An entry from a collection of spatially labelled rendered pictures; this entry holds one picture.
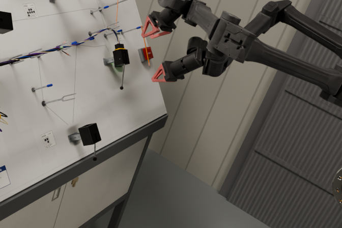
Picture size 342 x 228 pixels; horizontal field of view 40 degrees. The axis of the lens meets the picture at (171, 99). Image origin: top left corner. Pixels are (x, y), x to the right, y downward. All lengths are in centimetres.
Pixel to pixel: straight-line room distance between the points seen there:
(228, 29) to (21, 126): 69
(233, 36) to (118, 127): 77
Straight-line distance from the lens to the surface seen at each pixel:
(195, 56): 157
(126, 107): 185
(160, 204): 298
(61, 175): 156
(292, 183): 306
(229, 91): 303
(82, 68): 170
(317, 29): 185
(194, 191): 320
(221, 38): 119
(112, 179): 205
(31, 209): 164
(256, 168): 309
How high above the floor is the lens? 182
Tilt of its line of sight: 25 degrees down
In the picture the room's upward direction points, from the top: 21 degrees clockwise
